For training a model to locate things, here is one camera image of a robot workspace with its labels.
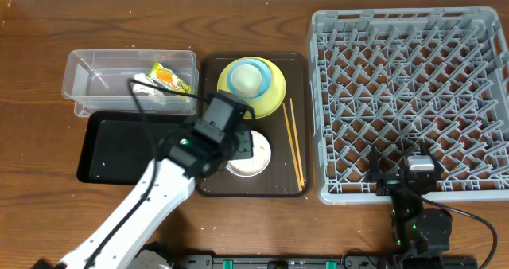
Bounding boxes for right wooden chopstick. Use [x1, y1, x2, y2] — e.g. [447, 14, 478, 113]
[289, 98, 305, 189]

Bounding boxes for yellow plate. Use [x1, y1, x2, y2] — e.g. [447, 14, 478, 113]
[217, 57, 286, 119]

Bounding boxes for grey dishwasher rack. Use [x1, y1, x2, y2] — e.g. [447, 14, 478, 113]
[307, 6, 508, 205]

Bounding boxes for dark brown serving tray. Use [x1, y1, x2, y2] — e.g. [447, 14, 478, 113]
[196, 53, 313, 197]

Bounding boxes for wooden chopstick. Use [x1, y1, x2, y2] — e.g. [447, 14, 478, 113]
[289, 98, 305, 189]
[282, 103, 302, 192]

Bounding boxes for pink white small bowl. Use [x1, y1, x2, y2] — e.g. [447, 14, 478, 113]
[226, 131, 271, 177]

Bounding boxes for light blue bowl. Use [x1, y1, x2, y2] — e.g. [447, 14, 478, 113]
[226, 58, 272, 99]

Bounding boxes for white tissue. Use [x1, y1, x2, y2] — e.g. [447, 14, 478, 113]
[132, 73, 166, 105]

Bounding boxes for white cup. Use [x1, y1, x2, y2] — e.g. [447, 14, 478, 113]
[231, 64, 262, 98]

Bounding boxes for black tray bin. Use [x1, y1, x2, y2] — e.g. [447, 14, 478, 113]
[76, 110, 200, 186]

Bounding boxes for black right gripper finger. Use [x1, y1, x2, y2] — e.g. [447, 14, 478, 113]
[367, 145, 382, 181]
[422, 143, 443, 173]

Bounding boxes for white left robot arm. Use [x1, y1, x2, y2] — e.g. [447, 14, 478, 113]
[56, 119, 253, 268]

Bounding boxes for left wooden chopstick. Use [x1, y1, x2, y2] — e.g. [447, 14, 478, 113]
[282, 103, 302, 192]

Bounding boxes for green orange snack wrapper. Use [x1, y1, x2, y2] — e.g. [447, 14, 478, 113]
[148, 63, 190, 94]

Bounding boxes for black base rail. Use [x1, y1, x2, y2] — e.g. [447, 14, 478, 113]
[134, 243, 478, 269]

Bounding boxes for clear plastic bin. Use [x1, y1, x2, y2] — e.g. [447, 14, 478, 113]
[62, 49, 199, 117]

